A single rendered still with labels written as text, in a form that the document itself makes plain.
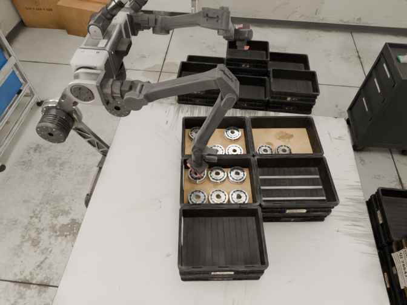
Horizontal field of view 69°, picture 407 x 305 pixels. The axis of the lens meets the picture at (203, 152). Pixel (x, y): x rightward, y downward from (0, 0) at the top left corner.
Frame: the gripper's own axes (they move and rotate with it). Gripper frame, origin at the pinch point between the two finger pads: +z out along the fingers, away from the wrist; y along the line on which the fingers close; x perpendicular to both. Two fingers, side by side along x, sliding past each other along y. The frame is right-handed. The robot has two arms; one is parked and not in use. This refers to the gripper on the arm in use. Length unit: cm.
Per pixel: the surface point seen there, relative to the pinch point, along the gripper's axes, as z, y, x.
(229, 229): 4.8, -33.0, 10.0
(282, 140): 6, -19, -56
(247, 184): 5.4, -23.0, -16.4
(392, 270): 59, -117, -62
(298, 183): 5, -43, -37
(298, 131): 6, -22, -69
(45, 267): 90, 58, 98
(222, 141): 6.5, 7.2, -29.4
